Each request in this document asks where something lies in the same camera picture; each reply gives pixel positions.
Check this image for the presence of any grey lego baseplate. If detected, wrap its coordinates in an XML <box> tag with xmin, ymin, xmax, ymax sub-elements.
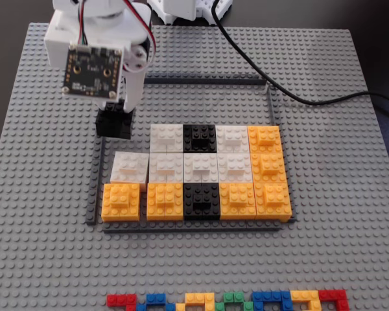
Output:
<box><xmin>0</xmin><ymin>21</ymin><xmax>389</xmax><ymax>311</ymax></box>

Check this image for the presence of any red black servo wire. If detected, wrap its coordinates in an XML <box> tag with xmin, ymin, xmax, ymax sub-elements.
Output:
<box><xmin>124</xmin><ymin>0</ymin><xmax>158</xmax><ymax>71</ymax></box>

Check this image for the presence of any red lego brick shape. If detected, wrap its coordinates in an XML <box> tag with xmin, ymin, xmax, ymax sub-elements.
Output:
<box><xmin>318</xmin><ymin>289</ymin><xmax>349</xmax><ymax>311</ymax></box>
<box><xmin>106</xmin><ymin>294</ymin><xmax>138</xmax><ymax>309</ymax></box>

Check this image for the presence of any yellow lego brick shape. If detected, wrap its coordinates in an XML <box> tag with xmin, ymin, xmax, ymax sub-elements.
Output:
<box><xmin>175</xmin><ymin>292</ymin><xmax>216</xmax><ymax>311</ymax></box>
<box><xmin>290</xmin><ymin>290</ymin><xmax>322</xmax><ymax>311</ymax></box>

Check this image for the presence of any black camera circuit board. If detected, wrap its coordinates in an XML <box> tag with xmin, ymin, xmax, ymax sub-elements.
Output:
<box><xmin>61</xmin><ymin>43</ymin><xmax>124</xmax><ymax>99</ymax></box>

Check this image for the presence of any green lego brick shape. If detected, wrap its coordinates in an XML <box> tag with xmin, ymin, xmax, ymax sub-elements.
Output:
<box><xmin>214</xmin><ymin>291</ymin><xmax>254</xmax><ymax>311</ymax></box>

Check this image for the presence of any black cable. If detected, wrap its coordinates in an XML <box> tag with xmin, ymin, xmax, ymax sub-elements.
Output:
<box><xmin>211</xmin><ymin>0</ymin><xmax>389</xmax><ymax>108</ymax></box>

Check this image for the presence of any white studded plate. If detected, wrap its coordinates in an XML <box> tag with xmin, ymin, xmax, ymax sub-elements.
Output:
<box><xmin>197</xmin><ymin>0</ymin><xmax>232</xmax><ymax>26</ymax></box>

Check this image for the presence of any blue lego brick shape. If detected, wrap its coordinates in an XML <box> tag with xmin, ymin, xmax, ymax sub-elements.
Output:
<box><xmin>136</xmin><ymin>292</ymin><xmax>176</xmax><ymax>311</ymax></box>
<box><xmin>252</xmin><ymin>290</ymin><xmax>293</xmax><ymax>311</ymax></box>

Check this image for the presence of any coloured camera wire bundle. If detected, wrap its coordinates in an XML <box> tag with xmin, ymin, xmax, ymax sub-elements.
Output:
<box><xmin>77</xmin><ymin>0</ymin><xmax>89</xmax><ymax>45</ymax></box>

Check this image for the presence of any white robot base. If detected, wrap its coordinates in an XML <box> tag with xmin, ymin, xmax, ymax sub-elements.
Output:
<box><xmin>147</xmin><ymin>0</ymin><xmax>199</xmax><ymax>26</ymax></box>

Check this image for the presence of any white lego cube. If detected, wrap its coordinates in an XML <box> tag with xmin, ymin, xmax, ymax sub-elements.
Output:
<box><xmin>215</xmin><ymin>125</ymin><xmax>250</xmax><ymax>154</ymax></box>
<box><xmin>217</xmin><ymin>152</ymin><xmax>254</xmax><ymax>184</ymax></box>
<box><xmin>149</xmin><ymin>124</ymin><xmax>185</xmax><ymax>154</ymax></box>
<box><xmin>148</xmin><ymin>152</ymin><xmax>186</xmax><ymax>184</ymax></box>
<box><xmin>110</xmin><ymin>151</ymin><xmax>150</xmax><ymax>184</ymax></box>
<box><xmin>183</xmin><ymin>152</ymin><xmax>220</xmax><ymax>184</ymax></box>

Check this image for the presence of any black lego cube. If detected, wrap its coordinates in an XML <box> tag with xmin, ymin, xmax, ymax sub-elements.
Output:
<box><xmin>182</xmin><ymin>123</ymin><xmax>218</xmax><ymax>154</ymax></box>
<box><xmin>183</xmin><ymin>182</ymin><xmax>222</xmax><ymax>222</ymax></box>
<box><xmin>95</xmin><ymin>99</ymin><xmax>137</xmax><ymax>141</ymax></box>

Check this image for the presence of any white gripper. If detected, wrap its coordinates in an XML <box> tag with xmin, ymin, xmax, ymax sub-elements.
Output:
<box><xmin>44</xmin><ymin>2</ymin><xmax>158</xmax><ymax>113</ymax></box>

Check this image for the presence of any orange lego cube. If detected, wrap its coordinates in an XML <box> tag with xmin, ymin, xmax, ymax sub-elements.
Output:
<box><xmin>253</xmin><ymin>182</ymin><xmax>294</xmax><ymax>223</ymax></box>
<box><xmin>250</xmin><ymin>152</ymin><xmax>288</xmax><ymax>185</ymax></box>
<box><xmin>218</xmin><ymin>182</ymin><xmax>258</xmax><ymax>222</ymax></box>
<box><xmin>146</xmin><ymin>182</ymin><xmax>185</xmax><ymax>222</ymax></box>
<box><xmin>100</xmin><ymin>182</ymin><xmax>141</xmax><ymax>222</ymax></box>
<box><xmin>246</xmin><ymin>125</ymin><xmax>284</xmax><ymax>155</ymax></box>

